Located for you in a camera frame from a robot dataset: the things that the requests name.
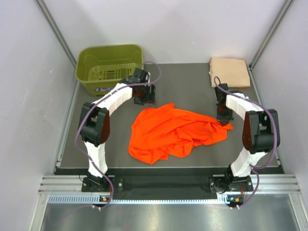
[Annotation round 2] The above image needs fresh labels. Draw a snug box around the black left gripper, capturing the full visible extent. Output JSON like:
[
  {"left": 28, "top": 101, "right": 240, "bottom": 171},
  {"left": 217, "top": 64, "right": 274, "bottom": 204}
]
[{"left": 134, "top": 84, "right": 155, "bottom": 106}]

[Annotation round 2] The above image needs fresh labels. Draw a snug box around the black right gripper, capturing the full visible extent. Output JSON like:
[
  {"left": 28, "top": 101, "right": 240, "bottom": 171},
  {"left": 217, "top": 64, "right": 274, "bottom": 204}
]
[{"left": 217, "top": 103, "right": 234, "bottom": 126}]

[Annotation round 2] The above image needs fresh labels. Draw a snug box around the orange t shirt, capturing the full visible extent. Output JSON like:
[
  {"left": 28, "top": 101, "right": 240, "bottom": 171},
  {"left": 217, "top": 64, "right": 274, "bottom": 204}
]
[{"left": 128, "top": 103, "right": 233, "bottom": 165}]

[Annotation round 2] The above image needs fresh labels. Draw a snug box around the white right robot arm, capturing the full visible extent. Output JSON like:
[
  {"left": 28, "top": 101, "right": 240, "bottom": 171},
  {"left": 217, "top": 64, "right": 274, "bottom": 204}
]
[{"left": 212, "top": 83, "right": 280, "bottom": 192}]

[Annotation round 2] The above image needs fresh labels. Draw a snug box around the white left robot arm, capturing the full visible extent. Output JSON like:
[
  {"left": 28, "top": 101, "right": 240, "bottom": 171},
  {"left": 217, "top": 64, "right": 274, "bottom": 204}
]
[{"left": 78, "top": 68, "right": 155, "bottom": 191}]

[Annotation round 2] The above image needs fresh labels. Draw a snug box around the green plastic basket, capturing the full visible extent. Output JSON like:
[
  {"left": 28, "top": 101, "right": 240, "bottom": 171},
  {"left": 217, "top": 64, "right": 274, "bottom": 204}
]
[{"left": 75, "top": 44, "right": 143, "bottom": 96}]

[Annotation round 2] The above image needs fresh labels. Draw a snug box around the folded beige t shirt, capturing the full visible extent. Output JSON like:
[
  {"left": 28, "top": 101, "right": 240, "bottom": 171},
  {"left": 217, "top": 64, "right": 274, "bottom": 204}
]
[{"left": 209, "top": 57, "right": 251, "bottom": 88}]

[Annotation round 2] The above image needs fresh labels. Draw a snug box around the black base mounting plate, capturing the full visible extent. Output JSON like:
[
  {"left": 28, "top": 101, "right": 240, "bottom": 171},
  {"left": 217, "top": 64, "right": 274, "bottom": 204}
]
[{"left": 81, "top": 174, "right": 255, "bottom": 194}]

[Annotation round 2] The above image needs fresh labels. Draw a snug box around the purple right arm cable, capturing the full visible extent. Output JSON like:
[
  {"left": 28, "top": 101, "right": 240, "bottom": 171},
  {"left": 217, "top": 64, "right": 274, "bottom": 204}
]
[{"left": 213, "top": 76, "right": 281, "bottom": 209}]

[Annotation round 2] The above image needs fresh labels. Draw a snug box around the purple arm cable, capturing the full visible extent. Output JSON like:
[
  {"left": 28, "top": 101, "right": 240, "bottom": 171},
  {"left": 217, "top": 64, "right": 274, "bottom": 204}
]
[
  {"left": 75, "top": 61, "right": 162, "bottom": 210},
  {"left": 213, "top": 76, "right": 281, "bottom": 209}
]

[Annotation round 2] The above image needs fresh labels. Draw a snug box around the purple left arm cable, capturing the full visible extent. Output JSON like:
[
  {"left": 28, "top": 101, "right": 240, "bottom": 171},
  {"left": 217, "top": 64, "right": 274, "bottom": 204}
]
[{"left": 75, "top": 61, "right": 162, "bottom": 210}]

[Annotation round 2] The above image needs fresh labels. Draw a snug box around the right aluminium corner post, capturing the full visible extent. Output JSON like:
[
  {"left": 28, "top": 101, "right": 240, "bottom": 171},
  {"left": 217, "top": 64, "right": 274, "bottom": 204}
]
[{"left": 248, "top": 0, "right": 294, "bottom": 71}]

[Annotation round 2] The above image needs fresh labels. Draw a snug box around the aluminium corner post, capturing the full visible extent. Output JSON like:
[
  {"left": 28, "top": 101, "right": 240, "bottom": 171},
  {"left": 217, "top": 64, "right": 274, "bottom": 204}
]
[
  {"left": 35, "top": 0, "right": 79, "bottom": 69},
  {"left": 248, "top": 0, "right": 294, "bottom": 71}
]

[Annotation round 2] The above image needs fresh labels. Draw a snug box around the left aluminium corner post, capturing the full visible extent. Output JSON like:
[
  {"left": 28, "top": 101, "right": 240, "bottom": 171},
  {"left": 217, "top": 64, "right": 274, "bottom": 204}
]
[{"left": 35, "top": 0, "right": 79, "bottom": 69}]

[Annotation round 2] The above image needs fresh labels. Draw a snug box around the white slotted cable duct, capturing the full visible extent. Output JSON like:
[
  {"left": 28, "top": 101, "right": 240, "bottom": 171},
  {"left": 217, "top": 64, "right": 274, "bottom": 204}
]
[{"left": 48, "top": 194, "right": 241, "bottom": 205}]

